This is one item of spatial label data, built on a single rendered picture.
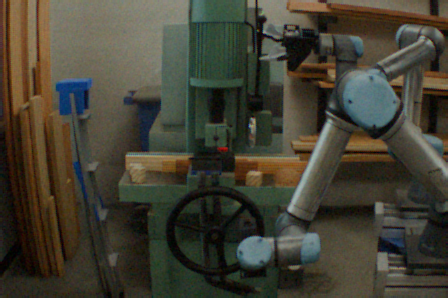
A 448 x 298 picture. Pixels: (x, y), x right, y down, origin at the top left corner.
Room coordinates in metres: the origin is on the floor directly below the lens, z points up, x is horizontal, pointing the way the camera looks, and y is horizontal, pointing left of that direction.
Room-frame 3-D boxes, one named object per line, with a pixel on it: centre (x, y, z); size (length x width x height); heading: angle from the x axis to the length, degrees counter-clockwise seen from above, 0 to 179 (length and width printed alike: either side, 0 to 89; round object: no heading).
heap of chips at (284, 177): (1.80, -0.21, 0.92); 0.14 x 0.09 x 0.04; 1
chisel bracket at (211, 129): (1.90, 0.03, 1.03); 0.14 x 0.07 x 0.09; 1
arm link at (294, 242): (1.23, -0.17, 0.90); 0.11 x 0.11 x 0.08; 0
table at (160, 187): (1.77, 0.04, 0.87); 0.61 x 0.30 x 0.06; 91
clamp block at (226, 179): (1.69, 0.04, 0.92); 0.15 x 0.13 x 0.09; 91
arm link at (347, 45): (1.80, -0.40, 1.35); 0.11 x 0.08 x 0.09; 91
